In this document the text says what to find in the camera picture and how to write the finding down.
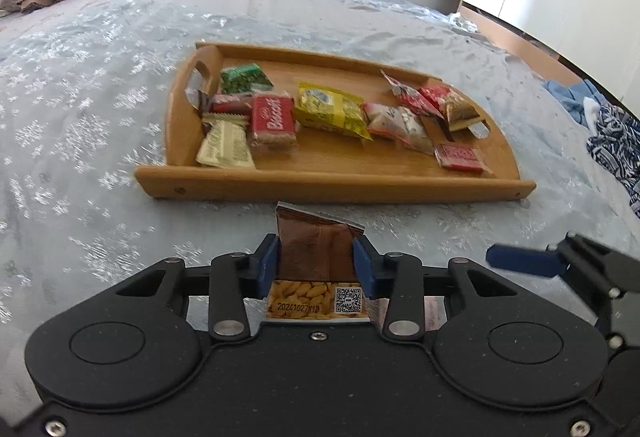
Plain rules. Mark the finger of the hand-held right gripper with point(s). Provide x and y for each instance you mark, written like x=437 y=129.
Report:
x=520 y=259

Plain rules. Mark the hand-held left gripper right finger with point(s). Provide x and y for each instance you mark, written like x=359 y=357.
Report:
x=365 y=267

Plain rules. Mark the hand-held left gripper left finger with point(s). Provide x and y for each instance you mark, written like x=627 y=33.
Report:
x=265 y=267

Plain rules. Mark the brown peanut packet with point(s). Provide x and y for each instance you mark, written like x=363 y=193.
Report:
x=315 y=252

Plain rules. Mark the white packet with red print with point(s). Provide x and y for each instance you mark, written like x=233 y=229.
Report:
x=433 y=314

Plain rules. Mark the wooden tray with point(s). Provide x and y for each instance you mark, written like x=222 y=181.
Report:
x=350 y=157

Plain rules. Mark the small red square packet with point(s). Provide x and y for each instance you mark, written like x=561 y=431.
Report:
x=460 y=158

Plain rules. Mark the cream gold snack packet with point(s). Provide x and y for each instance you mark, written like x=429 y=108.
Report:
x=225 y=144

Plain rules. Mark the red biscuit packet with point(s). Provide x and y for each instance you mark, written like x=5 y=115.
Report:
x=272 y=122

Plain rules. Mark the white packet with black characters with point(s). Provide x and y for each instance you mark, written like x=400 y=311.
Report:
x=400 y=124

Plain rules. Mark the yellow snack packet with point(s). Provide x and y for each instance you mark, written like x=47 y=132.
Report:
x=330 y=109

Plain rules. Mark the red gold mixed nut packet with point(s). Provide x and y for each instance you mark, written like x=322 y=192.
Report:
x=455 y=107

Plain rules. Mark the small dark red snack packet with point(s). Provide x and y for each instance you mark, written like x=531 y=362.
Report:
x=230 y=103

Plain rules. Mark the long red snack packet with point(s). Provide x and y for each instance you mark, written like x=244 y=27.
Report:
x=412 y=97

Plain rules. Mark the green pea snack packet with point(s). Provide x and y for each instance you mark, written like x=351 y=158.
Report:
x=245 y=79

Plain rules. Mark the navy white patterned cloth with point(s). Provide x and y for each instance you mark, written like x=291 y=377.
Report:
x=617 y=147

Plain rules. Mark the light blue clothing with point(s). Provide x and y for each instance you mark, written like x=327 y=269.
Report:
x=570 y=99

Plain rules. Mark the light blue snowflake bedspread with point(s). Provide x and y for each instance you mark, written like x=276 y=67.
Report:
x=100 y=117

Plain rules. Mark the white crumpled plastic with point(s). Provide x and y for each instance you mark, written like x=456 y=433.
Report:
x=462 y=21

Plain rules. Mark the wooden bed frame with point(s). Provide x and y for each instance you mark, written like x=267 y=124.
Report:
x=515 y=42

